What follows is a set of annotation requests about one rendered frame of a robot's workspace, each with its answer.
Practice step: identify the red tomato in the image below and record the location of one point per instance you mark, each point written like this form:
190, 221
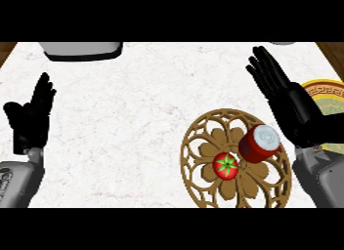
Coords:
226, 166

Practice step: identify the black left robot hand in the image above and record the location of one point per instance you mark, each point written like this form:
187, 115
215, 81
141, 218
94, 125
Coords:
33, 120

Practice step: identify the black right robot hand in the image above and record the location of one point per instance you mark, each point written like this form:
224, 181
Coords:
295, 107

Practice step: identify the brown openwork round placemat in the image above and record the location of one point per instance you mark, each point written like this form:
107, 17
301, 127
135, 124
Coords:
227, 195

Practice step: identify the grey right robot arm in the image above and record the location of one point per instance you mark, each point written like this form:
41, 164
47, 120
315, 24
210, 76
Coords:
326, 177

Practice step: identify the yellow rimmed patterned plate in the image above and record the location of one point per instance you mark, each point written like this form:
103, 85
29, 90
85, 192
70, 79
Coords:
341, 97

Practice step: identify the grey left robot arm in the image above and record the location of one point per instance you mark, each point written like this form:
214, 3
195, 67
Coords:
14, 182

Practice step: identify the red can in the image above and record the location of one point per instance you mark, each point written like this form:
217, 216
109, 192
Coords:
257, 146

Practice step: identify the small grey object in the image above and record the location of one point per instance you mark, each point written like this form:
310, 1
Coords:
282, 43

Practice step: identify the grey appliance with dark base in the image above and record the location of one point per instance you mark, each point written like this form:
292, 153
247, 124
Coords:
81, 50

